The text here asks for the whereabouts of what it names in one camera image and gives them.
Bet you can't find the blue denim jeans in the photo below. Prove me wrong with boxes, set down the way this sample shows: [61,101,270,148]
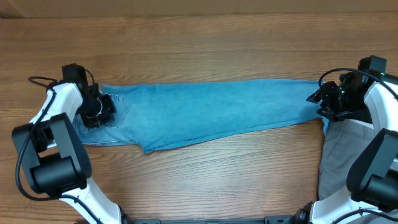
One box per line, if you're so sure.
[73,79,318,153]

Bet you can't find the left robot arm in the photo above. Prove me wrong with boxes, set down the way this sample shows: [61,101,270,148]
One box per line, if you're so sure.
[12,63,131,224]

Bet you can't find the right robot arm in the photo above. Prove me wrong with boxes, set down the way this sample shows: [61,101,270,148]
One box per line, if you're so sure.
[264,55,397,223]

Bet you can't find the light blue garment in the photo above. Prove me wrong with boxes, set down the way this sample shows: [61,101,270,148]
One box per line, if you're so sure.
[322,117,330,136]

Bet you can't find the grey trousers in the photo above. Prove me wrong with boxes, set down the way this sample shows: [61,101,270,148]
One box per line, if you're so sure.
[317,118,398,224]

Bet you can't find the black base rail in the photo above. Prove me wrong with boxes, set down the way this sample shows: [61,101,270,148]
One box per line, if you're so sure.
[131,215,292,224]

